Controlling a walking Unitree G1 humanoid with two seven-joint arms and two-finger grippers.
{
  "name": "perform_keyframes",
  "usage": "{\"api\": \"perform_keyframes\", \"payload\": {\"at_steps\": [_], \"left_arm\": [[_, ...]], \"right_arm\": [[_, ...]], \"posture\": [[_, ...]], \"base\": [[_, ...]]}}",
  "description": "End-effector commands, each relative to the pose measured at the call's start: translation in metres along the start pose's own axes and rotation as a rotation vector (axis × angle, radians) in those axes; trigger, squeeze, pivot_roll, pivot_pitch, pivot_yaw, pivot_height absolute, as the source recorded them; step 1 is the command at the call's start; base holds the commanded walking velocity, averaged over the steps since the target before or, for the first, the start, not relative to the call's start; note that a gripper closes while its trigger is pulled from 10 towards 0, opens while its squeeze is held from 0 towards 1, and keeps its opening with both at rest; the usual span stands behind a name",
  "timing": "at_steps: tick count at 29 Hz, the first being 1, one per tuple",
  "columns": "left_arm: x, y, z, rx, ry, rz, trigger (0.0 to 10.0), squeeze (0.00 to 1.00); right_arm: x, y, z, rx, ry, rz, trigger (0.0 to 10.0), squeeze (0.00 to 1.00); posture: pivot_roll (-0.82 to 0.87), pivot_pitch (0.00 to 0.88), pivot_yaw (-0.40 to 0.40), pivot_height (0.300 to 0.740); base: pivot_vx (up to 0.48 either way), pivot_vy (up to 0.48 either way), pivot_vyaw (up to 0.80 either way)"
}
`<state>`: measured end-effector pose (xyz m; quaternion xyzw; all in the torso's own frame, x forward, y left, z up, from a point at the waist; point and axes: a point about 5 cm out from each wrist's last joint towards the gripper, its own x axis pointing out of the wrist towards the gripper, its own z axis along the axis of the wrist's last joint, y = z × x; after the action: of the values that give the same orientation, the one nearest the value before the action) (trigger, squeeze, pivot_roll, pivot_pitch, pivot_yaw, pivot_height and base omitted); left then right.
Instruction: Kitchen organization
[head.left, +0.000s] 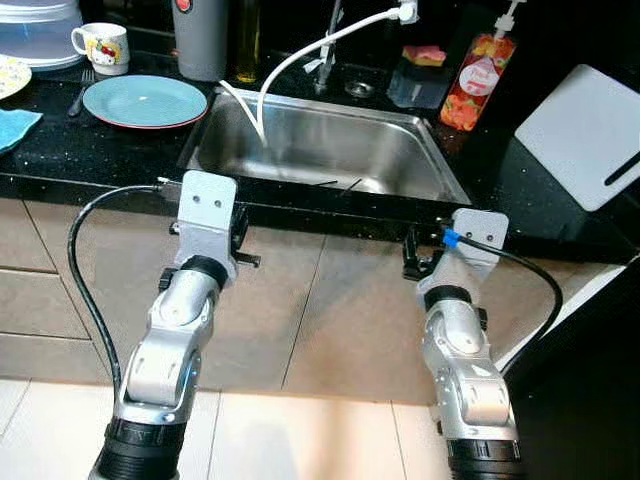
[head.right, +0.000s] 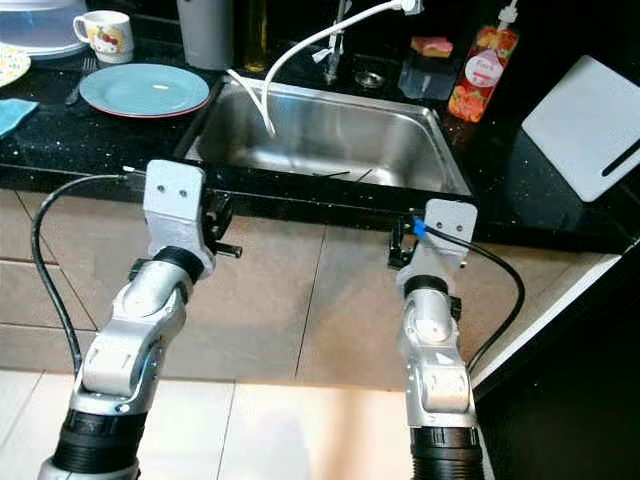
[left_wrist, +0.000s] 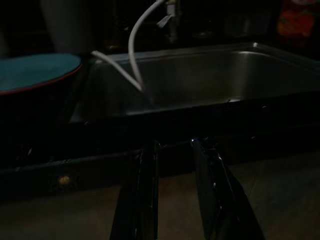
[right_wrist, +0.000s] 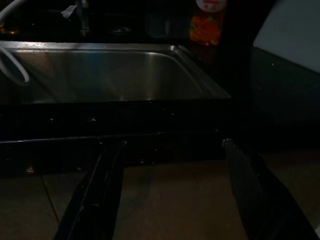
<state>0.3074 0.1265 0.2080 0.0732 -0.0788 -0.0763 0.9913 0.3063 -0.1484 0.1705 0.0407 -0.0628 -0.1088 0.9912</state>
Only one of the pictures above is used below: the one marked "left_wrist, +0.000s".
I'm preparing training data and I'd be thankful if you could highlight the white flexible hose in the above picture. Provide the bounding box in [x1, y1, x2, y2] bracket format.
[91, 0, 166, 92]

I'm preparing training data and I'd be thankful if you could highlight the grey cylindrical canister red badge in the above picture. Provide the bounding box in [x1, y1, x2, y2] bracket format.
[41, 0, 97, 55]

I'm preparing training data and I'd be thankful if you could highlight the peach hand soap bottle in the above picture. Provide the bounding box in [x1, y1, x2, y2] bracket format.
[276, 0, 316, 48]

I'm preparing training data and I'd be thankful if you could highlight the stainless steel kitchen sink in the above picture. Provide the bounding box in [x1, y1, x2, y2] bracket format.
[69, 42, 320, 123]

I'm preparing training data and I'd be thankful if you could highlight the chrome kitchen faucet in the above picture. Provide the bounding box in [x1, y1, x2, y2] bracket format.
[166, 0, 181, 43]

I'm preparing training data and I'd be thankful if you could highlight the clear plastic sponge holder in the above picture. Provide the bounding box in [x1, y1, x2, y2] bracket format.
[222, 9, 273, 38]

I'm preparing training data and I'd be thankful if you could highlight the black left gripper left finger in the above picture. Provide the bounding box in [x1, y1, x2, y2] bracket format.
[109, 139, 161, 240]

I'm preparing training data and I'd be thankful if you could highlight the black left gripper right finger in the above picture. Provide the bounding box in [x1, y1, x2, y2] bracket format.
[191, 138, 266, 240]

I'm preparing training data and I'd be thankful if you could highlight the olive oil glass bottle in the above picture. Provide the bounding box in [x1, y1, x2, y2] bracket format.
[103, 0, 127, 52]

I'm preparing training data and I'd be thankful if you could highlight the light blue plate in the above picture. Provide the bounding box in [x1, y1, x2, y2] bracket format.
[0, 52, 83, 96]

